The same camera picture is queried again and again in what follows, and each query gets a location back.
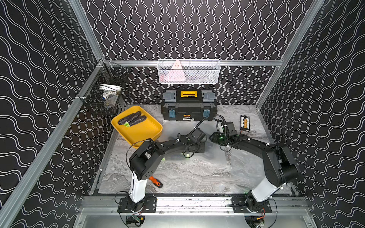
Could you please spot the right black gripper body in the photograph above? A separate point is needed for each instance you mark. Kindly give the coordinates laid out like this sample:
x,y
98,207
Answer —
x,y
219,138

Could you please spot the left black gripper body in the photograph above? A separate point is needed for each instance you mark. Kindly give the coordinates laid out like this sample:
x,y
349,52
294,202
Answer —
x,y
201,141

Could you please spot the clear zip-top bag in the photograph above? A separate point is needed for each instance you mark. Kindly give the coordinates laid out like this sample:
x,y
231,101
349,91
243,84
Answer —
x,y
170,131

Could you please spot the yellow plastic tray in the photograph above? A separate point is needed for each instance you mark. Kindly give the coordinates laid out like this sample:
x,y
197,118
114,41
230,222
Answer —
x,y
148,129

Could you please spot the clear plastic bag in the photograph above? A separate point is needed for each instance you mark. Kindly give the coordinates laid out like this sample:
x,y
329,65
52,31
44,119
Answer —
x,y
212,152
247,168

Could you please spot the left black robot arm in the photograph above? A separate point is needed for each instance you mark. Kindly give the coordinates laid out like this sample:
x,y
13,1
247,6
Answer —
x,y
145,160

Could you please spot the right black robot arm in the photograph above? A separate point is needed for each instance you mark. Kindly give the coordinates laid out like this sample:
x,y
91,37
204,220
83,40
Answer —
x,y
279,164

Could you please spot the black phone with orange screen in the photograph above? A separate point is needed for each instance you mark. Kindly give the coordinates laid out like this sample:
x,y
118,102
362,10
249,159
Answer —
x,y
245,123

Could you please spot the black yellow toolbox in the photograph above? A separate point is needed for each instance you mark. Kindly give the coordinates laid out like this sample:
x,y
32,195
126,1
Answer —
x,y
188,105

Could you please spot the pink triangular card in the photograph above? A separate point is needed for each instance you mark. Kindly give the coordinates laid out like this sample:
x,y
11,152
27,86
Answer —
x,y
176,73

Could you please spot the white tape roll in basket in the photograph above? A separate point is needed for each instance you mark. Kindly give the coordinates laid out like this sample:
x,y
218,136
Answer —
x,y
108,90

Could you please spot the orange handled screwdriver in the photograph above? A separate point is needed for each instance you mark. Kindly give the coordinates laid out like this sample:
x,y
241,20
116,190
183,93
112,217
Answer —
x,y
156,182

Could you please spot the white wire wall basket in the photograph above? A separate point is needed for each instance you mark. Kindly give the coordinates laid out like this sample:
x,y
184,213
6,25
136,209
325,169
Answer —
x,y
197,71

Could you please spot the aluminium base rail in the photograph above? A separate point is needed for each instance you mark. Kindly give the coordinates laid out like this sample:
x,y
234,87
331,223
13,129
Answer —
x,y
194,206

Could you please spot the black wire corner basket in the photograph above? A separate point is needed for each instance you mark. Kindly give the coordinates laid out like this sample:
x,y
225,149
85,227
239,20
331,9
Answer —
x,y
108,73

